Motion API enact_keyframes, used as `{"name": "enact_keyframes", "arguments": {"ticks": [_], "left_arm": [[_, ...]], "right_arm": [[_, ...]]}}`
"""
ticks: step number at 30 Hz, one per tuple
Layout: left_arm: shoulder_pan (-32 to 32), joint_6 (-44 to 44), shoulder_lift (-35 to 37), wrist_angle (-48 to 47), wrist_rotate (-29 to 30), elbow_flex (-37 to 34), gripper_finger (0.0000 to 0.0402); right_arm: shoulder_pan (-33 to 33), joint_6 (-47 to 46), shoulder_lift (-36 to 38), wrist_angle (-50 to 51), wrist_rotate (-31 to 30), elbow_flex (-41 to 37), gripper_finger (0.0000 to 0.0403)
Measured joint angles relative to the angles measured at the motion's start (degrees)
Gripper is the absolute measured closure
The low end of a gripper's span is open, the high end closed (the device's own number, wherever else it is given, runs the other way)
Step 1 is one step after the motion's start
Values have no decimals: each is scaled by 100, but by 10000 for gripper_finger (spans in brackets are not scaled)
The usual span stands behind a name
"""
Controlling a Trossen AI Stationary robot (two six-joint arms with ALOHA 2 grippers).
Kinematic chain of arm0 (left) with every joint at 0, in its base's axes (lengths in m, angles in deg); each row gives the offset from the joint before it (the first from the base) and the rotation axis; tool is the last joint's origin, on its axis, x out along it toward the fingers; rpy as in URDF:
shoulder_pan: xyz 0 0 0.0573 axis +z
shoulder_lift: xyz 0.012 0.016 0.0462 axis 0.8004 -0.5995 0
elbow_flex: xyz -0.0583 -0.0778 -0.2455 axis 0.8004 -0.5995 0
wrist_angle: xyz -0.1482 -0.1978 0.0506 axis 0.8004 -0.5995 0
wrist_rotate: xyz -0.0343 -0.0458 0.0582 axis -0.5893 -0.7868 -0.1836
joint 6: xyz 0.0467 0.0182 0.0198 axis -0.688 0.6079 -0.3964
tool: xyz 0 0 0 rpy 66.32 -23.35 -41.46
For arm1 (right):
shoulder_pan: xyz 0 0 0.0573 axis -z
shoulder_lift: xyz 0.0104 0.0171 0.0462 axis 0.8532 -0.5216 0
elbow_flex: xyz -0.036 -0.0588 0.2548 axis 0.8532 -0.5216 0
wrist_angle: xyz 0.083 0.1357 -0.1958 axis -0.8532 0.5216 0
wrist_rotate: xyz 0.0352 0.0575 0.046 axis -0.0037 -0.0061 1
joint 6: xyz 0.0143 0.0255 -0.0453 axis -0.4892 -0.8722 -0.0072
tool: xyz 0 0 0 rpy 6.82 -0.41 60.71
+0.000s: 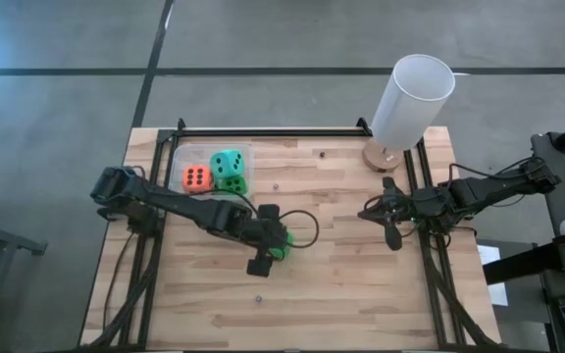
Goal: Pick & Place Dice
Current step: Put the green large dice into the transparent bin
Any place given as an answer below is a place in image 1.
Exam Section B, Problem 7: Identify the black flat bar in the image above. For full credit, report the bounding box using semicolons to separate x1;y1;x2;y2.
482;234;565;286

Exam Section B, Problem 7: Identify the large green foam die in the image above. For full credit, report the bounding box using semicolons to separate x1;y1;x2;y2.
268;229;295;261
213;175;249;196

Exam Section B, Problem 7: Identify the dark side table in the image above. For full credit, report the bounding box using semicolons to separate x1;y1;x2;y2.
530;130;565;300

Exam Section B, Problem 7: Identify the large orange foam die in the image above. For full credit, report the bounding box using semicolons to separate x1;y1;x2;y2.
181;164;215;195

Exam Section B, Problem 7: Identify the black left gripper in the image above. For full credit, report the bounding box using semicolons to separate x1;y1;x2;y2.
235;204;288;278

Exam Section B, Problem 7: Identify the clear plastic box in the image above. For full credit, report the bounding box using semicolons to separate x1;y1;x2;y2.
168;142;256;198

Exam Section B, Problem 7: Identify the black metal stand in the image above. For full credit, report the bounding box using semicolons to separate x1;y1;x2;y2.
0;210;48;353

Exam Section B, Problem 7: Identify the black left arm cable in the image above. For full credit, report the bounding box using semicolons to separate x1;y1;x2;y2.
277;209;321;249

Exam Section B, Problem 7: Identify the large teal foam die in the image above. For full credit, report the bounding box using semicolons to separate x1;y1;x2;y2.
209;148;246;180

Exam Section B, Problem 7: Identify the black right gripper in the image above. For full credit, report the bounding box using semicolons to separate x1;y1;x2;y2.
358;176;448;252

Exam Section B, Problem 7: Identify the white paper sheet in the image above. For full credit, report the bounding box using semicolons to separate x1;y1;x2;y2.
476;243;510;308

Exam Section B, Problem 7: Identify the white cylinder table lamp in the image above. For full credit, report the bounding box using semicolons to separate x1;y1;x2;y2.
362;53;457;174

